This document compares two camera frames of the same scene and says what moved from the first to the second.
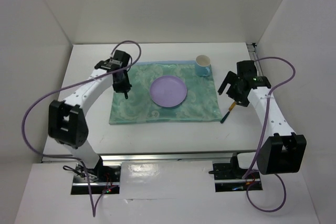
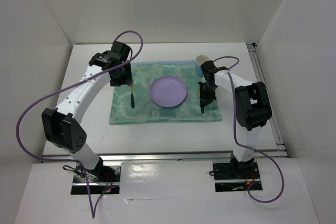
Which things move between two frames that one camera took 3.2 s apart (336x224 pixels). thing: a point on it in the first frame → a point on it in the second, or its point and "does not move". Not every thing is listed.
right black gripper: [232, 77] → [203, 97]
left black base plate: [101, 173] does not move
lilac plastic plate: [168, 91] does not move
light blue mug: [202, 65] does not move
